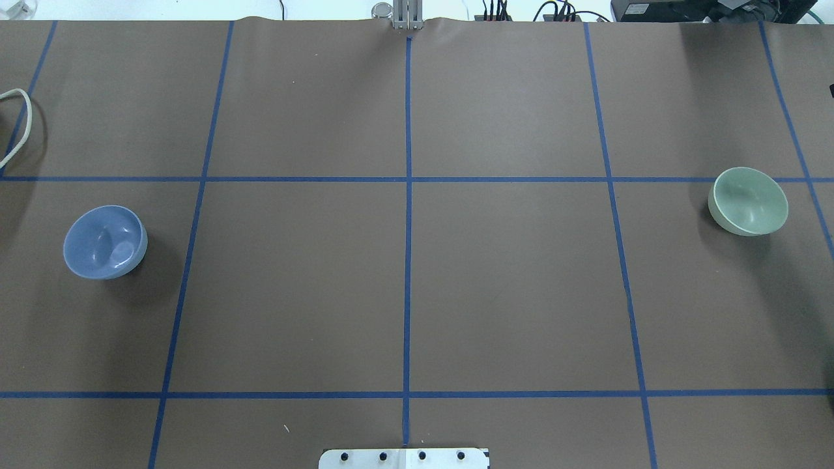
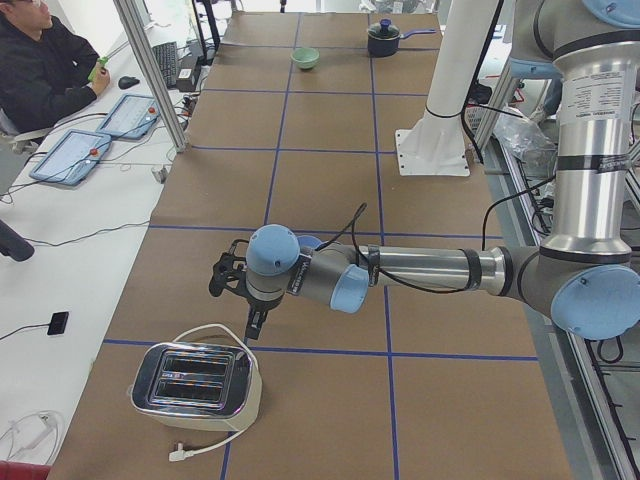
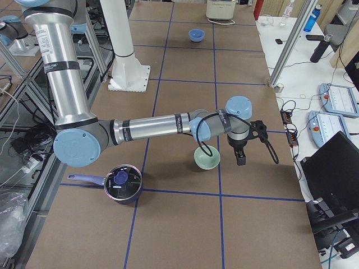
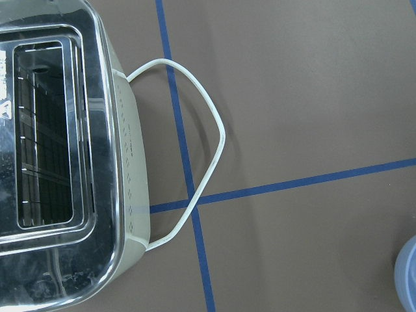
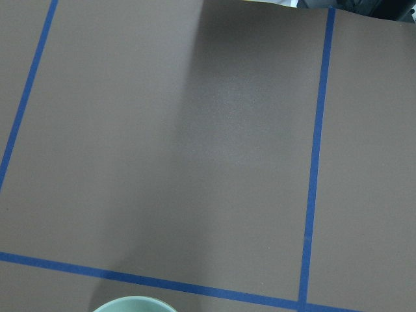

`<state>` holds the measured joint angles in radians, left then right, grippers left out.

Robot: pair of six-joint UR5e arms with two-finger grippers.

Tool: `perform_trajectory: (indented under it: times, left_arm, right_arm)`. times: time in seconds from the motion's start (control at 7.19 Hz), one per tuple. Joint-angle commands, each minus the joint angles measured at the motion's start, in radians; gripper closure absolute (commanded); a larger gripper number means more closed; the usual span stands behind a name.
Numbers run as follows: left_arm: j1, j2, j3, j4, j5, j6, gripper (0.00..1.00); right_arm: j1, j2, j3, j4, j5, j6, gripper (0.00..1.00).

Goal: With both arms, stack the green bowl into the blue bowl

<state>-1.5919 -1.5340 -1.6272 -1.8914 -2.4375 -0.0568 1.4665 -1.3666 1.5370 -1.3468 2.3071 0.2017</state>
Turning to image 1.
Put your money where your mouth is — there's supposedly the aluminium camera post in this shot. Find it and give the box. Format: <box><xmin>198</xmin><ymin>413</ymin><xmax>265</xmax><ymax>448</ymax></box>
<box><xmin>391</xmin><ymin>0</ymin><xmax>425</xmax><ymax>30</ymax></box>

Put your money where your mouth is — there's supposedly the white toaster power cable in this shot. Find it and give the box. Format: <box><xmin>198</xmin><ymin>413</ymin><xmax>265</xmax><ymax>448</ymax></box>
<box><xmin>0</xmin><ymin>89</ymin><xmax>33</xmax><ymax>170</ymax></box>

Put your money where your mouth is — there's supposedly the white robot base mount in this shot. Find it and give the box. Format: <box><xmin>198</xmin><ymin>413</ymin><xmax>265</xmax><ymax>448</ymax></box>
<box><xmin>318</xmin><ymin>448</ymin><xmax>491</xmax><ymax>468</ymax></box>

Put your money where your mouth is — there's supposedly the black electronics box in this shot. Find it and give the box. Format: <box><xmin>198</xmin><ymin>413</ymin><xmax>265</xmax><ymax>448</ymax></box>
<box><xmin>610</xmin><ymin>1</ymin><xmax>817</xmax><ymax>24</ymax></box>

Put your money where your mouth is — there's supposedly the green bowl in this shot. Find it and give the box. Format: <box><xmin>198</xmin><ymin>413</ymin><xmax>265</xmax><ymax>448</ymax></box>
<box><xmin>707</xmin><ymin>167</ymin><xmax>789</xmax><ymax>237</ymax></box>

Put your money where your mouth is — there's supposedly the blue bowl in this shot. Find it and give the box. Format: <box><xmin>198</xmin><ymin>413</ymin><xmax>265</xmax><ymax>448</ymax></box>
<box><xmin>63</xmin><ymin>205</ymin><xmax>149</xmax><ymax>280</ymax></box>

